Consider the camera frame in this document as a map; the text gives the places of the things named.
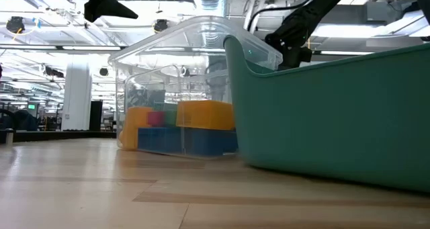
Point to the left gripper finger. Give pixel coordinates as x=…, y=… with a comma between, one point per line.
x=104, y=5

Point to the clear plastic container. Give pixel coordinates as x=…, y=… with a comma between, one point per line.
x=188, y=37

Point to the teal plastic bin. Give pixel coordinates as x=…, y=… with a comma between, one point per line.
x=336, y=121

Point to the orange-yellow toy brick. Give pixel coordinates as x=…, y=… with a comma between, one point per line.
x=205, y=115

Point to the red toy brick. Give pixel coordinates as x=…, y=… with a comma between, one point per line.
x=156, y=119

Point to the large yellow toy brick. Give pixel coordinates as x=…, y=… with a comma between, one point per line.
x=134, y=128

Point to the large blue toy brick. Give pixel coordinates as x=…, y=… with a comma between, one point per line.
x=201, y=141

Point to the green toy brick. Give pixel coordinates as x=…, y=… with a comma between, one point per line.
x=171, y=118

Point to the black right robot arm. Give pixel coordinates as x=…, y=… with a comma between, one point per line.
x=319, y=7

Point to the long ceiling light strip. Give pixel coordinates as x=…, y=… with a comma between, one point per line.
x=90, y=48
x=346, y=52

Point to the small black ceiling lamp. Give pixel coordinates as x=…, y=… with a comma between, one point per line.
x=103, y=72

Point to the white pillar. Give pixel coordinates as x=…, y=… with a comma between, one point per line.
x=76, y=98

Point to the black upright panel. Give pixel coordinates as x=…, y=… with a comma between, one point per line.
x=96, y=116

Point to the green exit sign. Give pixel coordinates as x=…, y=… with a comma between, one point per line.
x=31, y=106

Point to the dark chair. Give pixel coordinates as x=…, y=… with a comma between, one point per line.
x=25, y=121

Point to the ribbed vertical air duct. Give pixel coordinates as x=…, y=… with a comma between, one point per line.
x=210, y=2

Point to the black aluminium table frame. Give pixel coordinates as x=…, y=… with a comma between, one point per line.
x=64, y=135

